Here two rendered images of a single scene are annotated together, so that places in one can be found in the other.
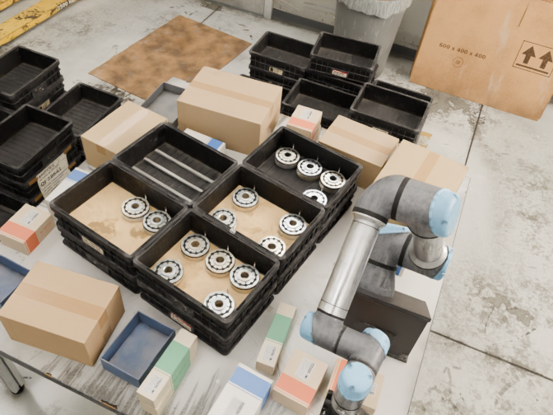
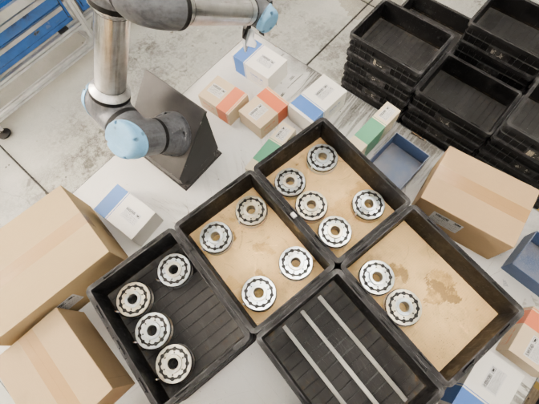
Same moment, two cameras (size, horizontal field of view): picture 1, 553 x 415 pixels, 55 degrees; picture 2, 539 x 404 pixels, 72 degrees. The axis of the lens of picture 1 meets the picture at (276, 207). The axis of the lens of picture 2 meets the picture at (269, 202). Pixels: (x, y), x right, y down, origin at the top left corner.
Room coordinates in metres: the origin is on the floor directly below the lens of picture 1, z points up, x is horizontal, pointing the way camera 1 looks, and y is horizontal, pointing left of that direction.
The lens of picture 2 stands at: (1.51, 0.26, 1.97)
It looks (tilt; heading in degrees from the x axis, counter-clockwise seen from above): 68 degrees down; 210
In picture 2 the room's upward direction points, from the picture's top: 8 degrees counter-clockwise
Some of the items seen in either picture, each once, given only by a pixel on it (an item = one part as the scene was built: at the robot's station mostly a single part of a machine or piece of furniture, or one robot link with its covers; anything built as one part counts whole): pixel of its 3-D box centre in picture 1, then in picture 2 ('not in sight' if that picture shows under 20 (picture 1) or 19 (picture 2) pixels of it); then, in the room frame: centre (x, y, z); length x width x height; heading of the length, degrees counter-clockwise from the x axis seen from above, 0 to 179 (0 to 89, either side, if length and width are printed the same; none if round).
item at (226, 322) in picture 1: (206, 263); (329, 185); (1.04, 0.21, 0.92); 0.40 x 0.30 x 0.02; 61
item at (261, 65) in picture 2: not in sight; (259, 65); (0.54, -0.25, 0.75); 0.20 x 0.12 x 0.09; 72
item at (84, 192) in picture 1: (121, 216); (421, 291); (1.23, 0.56, 0.87); 0.40 x 0.30 x 0.11; 61
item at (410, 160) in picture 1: (412, 196); (47, 265); (1.59, -0.56, 0.80); 0.40 x 0.30 x 0.20; 154
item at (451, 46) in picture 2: not in sight; (424, 37); (-0.36, 0.37, 0.26); 0.40 x 0.30 x 0.23; 72
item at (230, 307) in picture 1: (219, 305); (322, 157); (0.92, 0.15, 0.86); 0.10 x 0.10 x 0.01
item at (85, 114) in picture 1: (84, 132); not in sight; (2.26, 1.14, 0.31); 0.40 x 0.30 x 0.34; 162
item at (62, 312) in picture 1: (64, 312); (468, 203); (0.86, 0.65, 0.78); 0.30 x 0.22 x 0.16; 79
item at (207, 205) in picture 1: (258, 219); (253, 250); (1.30, 0.06, 0.87); 0.40 x 0.30 x 0.11; 61
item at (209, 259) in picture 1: (220, 260); (311, 205); (1.09, 0.17, 0.86); 0.10 x 0.10 x 0.01
